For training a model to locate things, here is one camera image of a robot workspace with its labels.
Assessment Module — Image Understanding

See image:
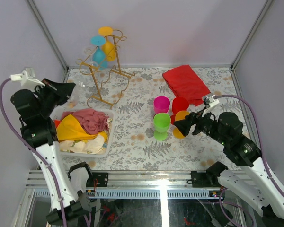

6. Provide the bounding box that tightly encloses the clear wine glass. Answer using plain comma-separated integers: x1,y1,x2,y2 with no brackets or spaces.
67,81,86,108
83,46,98,69

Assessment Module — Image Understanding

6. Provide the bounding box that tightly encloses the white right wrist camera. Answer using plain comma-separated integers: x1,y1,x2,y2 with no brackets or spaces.
202,93,220,117

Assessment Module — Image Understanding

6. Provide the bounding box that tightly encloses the yellow cloth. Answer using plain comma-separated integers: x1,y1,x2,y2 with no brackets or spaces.
56,114,108,142

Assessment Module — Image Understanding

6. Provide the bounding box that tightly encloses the teal plastic wine glass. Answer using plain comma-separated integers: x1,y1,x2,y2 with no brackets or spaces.
90,35,108,70

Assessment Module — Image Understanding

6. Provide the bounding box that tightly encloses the cream cloth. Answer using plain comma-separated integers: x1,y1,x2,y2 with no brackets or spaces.
59,135,107,155

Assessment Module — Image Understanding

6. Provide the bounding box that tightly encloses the green plastic wine glass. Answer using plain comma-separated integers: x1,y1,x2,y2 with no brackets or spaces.
153,113,171,141

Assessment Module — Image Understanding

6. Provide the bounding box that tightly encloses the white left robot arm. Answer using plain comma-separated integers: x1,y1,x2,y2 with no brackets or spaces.
10,79,94,227

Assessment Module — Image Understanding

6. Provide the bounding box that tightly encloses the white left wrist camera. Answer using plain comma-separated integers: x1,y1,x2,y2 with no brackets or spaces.
10,67,45,89

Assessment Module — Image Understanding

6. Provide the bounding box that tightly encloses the grey cable duct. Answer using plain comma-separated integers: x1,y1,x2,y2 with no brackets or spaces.
35,189,224,199

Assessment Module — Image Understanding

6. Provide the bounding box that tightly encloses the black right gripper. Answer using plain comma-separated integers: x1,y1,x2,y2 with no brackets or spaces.
172,105,229,146

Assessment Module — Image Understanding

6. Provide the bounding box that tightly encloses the magenta plastic wine glass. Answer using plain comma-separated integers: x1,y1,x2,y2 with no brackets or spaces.
153,96,170,114

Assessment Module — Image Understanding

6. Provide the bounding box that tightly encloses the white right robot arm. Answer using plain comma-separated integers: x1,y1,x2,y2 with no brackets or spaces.
174,112,284,227

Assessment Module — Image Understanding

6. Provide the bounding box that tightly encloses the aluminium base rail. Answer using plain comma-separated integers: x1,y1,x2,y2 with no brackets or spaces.
26,170,281,189

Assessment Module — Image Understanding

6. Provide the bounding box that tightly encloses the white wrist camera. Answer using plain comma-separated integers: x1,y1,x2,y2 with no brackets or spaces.
10,67,45,89
202,93,220,117

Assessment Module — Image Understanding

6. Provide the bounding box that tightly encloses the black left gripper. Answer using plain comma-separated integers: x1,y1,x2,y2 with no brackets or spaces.
35,79,75,119

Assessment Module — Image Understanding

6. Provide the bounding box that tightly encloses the red plastic wine glass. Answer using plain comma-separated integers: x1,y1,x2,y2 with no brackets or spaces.
171,97,189,124

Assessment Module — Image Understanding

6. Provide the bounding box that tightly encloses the white plastic basket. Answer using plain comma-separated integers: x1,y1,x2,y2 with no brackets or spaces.
50,106,115,158

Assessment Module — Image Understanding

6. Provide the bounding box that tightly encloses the red folded cloth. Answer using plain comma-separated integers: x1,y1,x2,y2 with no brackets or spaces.
162,65,210,106

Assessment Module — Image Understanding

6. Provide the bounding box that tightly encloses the orange plastic wine glass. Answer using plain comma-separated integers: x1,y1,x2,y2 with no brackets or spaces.
98,26,116,61
173,110,189,139

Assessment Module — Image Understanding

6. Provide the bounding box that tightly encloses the gold wire wine glass rack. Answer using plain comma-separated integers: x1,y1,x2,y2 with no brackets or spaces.
76,28,136,107

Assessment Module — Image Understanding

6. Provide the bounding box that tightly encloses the pink crumpled cloth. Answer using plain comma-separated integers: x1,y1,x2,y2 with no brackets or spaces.
60,108,108,135

